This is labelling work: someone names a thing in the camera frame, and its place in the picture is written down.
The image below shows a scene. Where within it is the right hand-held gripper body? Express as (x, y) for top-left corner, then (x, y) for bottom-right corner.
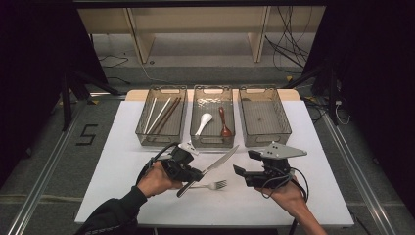
(244, 141), (308, 190)

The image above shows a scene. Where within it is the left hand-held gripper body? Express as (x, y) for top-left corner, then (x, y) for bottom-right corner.
(161, 140), (201, 183)

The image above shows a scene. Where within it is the metal table knife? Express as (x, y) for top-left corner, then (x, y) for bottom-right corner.
(176, 144), (240, 199)

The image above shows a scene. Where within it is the brown wooden spoon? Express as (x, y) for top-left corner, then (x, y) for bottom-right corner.
(217, 106), (233, 138)

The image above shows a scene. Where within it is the clear grey plastic bin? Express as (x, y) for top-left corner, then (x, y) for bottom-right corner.
(238, 84), (293, 148)
(189, 84), (237, 149)
(134, 84), (189, 149)

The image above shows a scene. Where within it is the brown wooden chopstick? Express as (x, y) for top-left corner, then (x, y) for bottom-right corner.
(157, 98), (182, 135)
(152, 97), (180, 135)

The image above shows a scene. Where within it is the white ceramic spoon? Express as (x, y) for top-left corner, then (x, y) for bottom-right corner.
(194, 113), (213, 137)

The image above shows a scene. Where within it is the person's left hand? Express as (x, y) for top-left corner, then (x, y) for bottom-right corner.
(136, 160), (184, 199)

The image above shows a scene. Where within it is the person's right hand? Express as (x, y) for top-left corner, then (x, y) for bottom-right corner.
(255, 175), (308, 218)

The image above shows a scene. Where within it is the metal fork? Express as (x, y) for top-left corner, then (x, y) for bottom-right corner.
(187, 179), (228, 191)

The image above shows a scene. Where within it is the white table board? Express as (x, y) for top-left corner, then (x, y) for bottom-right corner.
(74, 99), (355, 228)

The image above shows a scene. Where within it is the black metal stand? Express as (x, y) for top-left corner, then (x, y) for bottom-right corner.
(60, 70), (122, 131)
(282, 65), (341, 126)

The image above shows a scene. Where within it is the black curtain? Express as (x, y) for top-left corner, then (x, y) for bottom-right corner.
(302, 0), (415, 216)
(0, 0), (110, 189)

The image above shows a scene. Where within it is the beige wooden desk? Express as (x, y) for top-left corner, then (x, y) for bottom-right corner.
(77, 5), (327, 65)

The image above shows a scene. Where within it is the left hand-held gripper cable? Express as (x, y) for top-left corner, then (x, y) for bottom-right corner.
(135, 142), (180, 186)

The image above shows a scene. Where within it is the hand-held gripper cable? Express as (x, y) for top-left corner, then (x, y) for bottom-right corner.
(260, 167), (310, 235)
(135, 142), (180, 186)

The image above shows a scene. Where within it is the right hand-held gripper cable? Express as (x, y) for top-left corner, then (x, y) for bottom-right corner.
(260, 167), (310, 235)

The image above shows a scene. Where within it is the metal floor rail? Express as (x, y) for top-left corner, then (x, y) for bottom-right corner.
(6, 92), (126, 235)
(321, 111), (397, 235)

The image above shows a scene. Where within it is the white floor cable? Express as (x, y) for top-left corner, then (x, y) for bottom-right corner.
(125, 48), (184, 85)

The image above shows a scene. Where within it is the bundle of black cables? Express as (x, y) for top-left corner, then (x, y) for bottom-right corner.
(264, 5), (314, 74)

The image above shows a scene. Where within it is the black floor cable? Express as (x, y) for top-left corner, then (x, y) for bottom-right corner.
(97, 54), (130, 70)

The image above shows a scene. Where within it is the black frame beam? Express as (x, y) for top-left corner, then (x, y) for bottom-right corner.
(72, 0), (327, 9)

